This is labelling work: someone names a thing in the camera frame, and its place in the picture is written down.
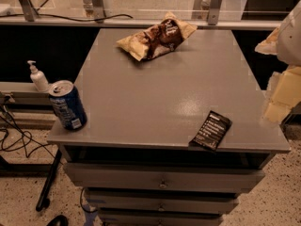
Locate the brown yellow chip bag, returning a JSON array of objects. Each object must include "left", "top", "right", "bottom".
[{"left": 117, "top": 12, "right": 198, "bottom": 61}]

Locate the grey drawer cabinet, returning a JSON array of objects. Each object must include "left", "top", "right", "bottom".
[{"left": 46, "top": 27, "right": 292, "bottom": 226}]

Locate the bottom grey drawer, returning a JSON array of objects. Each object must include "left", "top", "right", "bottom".
[{"left": 99, "top": 210, "right": 222, "bottom": 226}]

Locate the metal railing post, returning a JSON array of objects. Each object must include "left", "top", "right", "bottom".
[
  {"left": 91, "top": 0, "right": 105, "bottom": 23},
  {"left": 19, "top": 0, "right": 36, "bottom": 22},
  {"left": 207, "top": 0, "right": 222, "bottom": 25}
]

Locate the top grey drawer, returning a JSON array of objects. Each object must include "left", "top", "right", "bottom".
[{"left": 64, "top": 163, "right": 264, "bottom": 193}]

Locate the black cable under cabinet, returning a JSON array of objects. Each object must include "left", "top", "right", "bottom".
[{"left": 79, "top": 187, "right": 99, "bottom": 215}]

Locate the black round floor object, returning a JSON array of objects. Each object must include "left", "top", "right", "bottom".
[{"left": 47, "top": 215, "right": 69, "bottom": 226}]

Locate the black snack packet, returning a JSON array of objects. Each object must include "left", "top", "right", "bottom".
[{"left": 189, "top": 110, "right": 232, "bottom": 152}]

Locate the left metal railing post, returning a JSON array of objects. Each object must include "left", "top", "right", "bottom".
[{"left": 19, "top": 0, "right": 36, "bottom": 22}]

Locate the black floor cable bundle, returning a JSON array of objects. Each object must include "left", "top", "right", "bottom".
[{"left": 0, "top": 92, "right": 60, "bottom": 159}]

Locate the grey drawer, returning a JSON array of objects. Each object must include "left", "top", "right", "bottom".
[
  {"left": 64, "top": 163, "right": 264, "bottom": 193},
  {"left": 99, "top": 210, "right": 222, "bottom": 226},
  {"left": 85, "top": 189, "right": 238, "bottom": 215}
]

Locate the black stand leg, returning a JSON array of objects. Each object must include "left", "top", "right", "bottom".
[{"left": 36, "top": 151, "right": 62, "bottom": 212}]

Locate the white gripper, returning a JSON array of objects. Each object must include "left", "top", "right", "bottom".
[{"left": 255, "top": 1, "right": 301, "bottom": 123}]

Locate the blue pepsi can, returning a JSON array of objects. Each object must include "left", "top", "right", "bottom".
[{"left": 49, "top": 80, "right": 87, "bottom": 131}]

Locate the middle grey drawer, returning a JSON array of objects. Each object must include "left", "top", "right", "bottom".
[{"left": 85, "top": 189, "right": 238, "bottom": 215}]

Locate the white pump dispenser bottle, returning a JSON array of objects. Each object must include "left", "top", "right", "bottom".
[{"left": 27, "top": 60, "right": 49, "bottom": 92}]

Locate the middle metal railing post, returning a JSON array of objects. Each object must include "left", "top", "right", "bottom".
[{"left": 91, "top": 0, "right": 105, "bottom": 23}]

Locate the right metal railing post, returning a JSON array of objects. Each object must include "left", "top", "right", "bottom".
[{"left": 207, "top": 0, "right": 222, "bottom": 25}]

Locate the black cable on ledge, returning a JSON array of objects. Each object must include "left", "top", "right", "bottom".
[{"left": 0, "top": 13, "right": 134, "bottom": 23}]

